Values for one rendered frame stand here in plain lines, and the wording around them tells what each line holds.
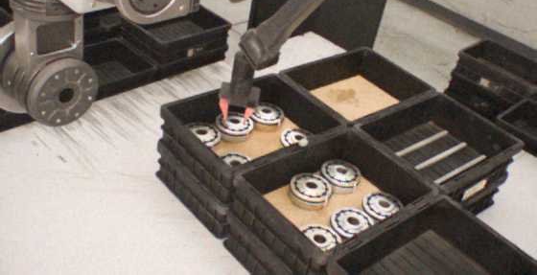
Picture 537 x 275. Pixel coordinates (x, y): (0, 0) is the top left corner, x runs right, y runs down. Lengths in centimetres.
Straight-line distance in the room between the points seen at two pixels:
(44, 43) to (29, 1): 11
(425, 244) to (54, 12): 95
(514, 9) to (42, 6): 404
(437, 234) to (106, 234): 79
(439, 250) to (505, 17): 348
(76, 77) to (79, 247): 47
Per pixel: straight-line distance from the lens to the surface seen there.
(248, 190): 137
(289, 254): 136
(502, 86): 306
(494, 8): 489
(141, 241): 155
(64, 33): 123
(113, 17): 325
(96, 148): 181
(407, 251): 149
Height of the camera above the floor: 181
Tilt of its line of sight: 34 degrees down
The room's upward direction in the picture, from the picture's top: 12 degrees clockwise
